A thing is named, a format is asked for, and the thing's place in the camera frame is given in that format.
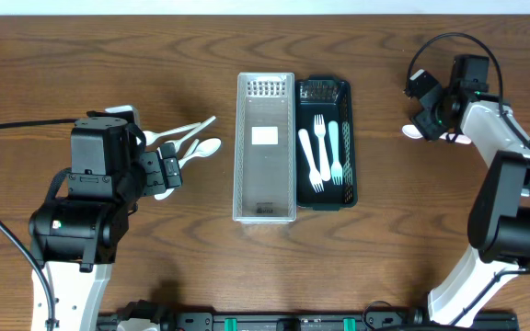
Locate white spoon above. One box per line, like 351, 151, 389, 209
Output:
173, 116, 216, 152
401, 124, 472, 144
143, 122, 200, 146

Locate white fork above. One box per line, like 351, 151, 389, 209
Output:
298, 129, 324, 193
314, 114, 331, 181
328, 120, 343, 186

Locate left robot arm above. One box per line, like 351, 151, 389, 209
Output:
29, 116, 182, 330

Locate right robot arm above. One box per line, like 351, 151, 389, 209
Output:
405, 54, 530, 327

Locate white spoon bowl down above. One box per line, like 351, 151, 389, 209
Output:
154, 139, 199, 200

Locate white spoon bowl right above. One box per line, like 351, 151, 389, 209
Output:
179, 138, 222, 169

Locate white label sticker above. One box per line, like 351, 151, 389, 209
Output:
251, 126, 279, 145

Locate clear perforated plastic basket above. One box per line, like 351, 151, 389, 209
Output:
233, 72, 296, 224

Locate black perforated plastic basket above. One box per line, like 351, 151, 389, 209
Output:
294, 75, 358, 211

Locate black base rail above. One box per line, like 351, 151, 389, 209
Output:
94, 301, 520, 331

